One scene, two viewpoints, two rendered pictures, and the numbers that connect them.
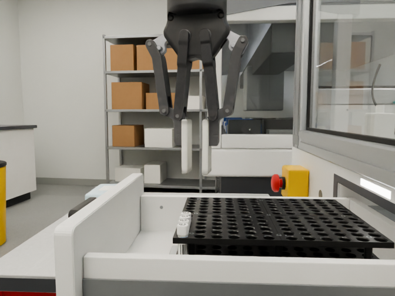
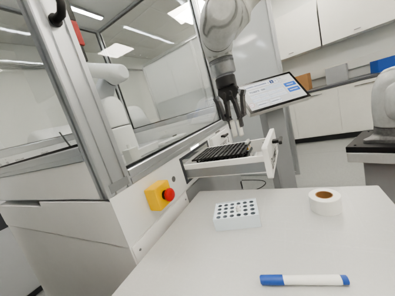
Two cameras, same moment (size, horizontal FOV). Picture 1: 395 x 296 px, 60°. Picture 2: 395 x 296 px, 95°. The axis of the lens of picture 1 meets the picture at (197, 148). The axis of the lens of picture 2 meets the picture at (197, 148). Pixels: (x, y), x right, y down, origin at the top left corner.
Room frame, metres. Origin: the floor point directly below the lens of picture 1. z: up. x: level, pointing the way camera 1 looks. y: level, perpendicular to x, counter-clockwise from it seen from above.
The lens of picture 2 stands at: (1.16, 0.17, 1.09)
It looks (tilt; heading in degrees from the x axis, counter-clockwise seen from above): 11 degrees down; 207
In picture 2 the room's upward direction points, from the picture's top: 16 degrees counter-clockwise
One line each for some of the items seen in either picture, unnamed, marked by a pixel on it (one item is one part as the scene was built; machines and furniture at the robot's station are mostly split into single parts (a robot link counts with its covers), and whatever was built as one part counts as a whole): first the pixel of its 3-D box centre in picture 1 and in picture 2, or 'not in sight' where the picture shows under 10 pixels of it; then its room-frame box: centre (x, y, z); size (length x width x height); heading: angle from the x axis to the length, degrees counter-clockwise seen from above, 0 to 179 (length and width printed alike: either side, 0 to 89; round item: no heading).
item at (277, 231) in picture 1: (268, 239); (223, 157); (0.42, -0.09, 0.87); 0.22 x 0.18 x 0.06; 87
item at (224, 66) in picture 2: not in sight; (222, 69); (0.45, 0.00, 1.22); 0.09 x 0.09 x 0.06
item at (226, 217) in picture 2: not in sight; (236, 214); (0.71, 0.00, 0.78); 0.12 x 0.08 x 0.04; 101
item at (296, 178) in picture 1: (293, 183); (160, 194); (0.75, -0.21, 0.88); 0.07 x 0.05 x 0.07; 177
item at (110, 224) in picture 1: (113, 232); (271, 149); (0.44, 0.11, 0.87); 0.29 x 0.02 x 0.11; 177
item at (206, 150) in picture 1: (207, 146); (233, 128); (0.44, -0.01, 0.99); 0.03 x 0.01 x 0.07; 169
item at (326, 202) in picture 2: not in sight; (324, 201); (0.66, 0.23, 0.78); 0.07 x 0.07 x 0.04
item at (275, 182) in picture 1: (278, 182); (168, 194); (0.75, -0.18, 0.88); 0.04 x 0.03 x 0.04; 177
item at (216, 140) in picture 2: not in sight; (221, 141); (0.10, -0.19, 0.87); 0.29 x 0.02 x 0.11; 177
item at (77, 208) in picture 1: (93, 208); (277, 140); (0.44, 0.14, 0.91); 0.07 x 0.04 x 0.01; 177
